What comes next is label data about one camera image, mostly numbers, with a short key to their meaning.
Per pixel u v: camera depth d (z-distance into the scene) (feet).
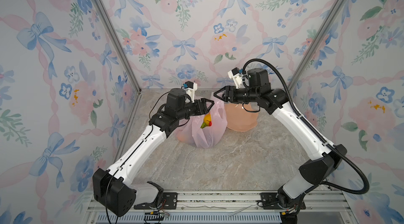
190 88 2.10
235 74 2.08
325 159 1.35
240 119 3.22
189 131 2.64
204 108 2.05
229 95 2.00
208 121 2.56
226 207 2.41
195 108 2.06
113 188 1.25
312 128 1.47
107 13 2.67
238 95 2.04
